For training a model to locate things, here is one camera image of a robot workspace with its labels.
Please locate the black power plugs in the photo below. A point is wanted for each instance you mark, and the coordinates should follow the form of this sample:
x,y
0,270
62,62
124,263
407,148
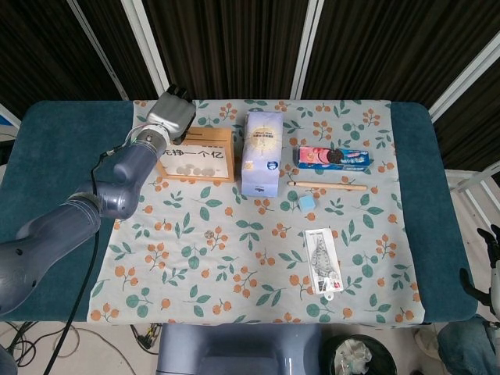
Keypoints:
x,y
144,336

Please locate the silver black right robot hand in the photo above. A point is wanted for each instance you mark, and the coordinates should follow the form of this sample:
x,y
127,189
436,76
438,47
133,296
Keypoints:
x,y
495,281

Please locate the light blue foam cube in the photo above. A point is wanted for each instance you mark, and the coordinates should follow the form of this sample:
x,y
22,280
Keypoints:
x,y
307,203

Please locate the white blue board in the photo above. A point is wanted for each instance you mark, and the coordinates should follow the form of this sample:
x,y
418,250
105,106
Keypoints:
x,y
6,117

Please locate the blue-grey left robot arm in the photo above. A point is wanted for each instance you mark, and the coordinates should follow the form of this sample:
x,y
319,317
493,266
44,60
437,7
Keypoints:
x,y
58,234

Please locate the blue Oreo cookie box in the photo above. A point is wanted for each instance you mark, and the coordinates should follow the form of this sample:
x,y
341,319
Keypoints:
x,y
332,158

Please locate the floral leaf-print tablecloth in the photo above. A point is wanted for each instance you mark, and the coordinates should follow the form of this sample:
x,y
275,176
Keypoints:
x,y
273,242

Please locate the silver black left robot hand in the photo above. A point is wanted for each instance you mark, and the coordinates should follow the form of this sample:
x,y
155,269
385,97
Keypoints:
x,y
172,115

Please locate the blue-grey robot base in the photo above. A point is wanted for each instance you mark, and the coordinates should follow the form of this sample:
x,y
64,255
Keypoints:
x,y
238,347

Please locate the wooden framed coin box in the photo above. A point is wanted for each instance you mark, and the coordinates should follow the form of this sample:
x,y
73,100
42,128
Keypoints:
x,y
211,136

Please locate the white metal rack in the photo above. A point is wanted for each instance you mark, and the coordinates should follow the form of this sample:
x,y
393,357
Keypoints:
x,y
468,183

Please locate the wooden stick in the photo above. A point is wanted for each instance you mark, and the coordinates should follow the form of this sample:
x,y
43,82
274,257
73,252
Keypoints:
x,y
328,185

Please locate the black trash bin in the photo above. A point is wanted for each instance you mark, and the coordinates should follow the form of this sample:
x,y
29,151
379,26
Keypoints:
x,y
359,355

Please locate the blue jeans leg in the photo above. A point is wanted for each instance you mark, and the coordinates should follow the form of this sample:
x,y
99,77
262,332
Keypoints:
x,y
468,347

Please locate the teal table cover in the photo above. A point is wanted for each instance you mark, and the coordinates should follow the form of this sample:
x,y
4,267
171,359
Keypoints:
x,y
58,156

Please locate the light blue paper bag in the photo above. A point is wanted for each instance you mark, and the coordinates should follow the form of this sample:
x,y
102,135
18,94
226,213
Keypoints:
x,y
261,156

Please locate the dark slatted partition panel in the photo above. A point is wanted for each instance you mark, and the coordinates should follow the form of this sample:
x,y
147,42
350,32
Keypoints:
x,y
226,47
117,39
476,133
390,47
39,51

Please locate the white shoe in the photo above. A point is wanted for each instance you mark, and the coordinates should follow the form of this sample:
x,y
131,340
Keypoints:
x,y
423,340

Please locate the packaged clear ruler set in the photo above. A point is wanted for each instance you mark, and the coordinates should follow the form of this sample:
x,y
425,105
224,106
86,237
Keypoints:
x,y
323,258

